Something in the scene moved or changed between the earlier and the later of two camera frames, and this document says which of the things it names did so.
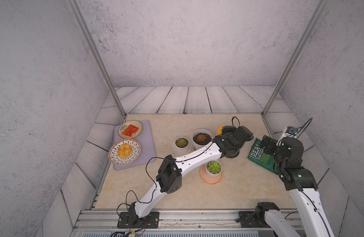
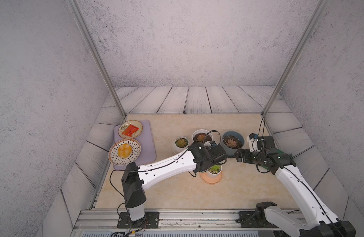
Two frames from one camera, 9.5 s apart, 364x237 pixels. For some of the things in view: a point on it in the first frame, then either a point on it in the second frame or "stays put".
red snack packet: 130,130 stays put
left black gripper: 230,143 → 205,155
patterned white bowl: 124,151 stays put
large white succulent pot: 201,138 stays put
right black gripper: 272,144 → 246,152
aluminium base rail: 169,219 stays put
